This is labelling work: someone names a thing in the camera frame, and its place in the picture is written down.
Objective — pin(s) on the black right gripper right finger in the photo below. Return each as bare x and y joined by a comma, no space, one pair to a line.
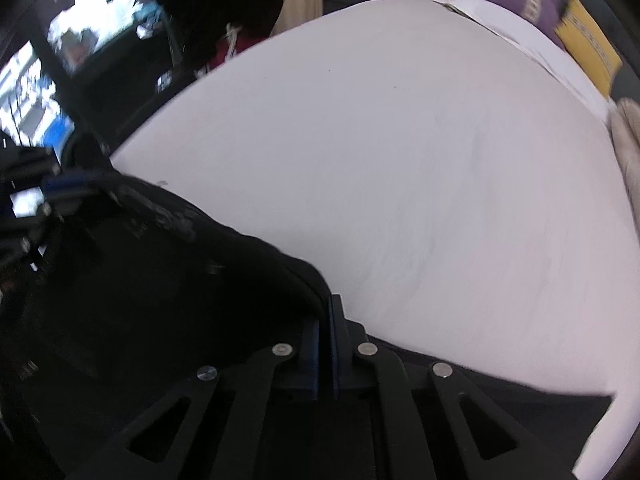
439,426

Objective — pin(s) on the beige folded duvet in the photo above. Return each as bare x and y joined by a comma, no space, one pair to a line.
624,127

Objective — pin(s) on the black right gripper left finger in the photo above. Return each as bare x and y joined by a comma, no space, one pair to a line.
217,425

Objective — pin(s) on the large glass window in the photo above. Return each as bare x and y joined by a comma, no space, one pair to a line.
72,65

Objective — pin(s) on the yellow patterned pillow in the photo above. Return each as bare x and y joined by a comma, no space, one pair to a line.
587,44

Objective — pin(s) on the black denim pants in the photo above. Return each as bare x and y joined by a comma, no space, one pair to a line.
138,289

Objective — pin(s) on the white pillow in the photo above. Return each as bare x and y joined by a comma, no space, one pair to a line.
538,47

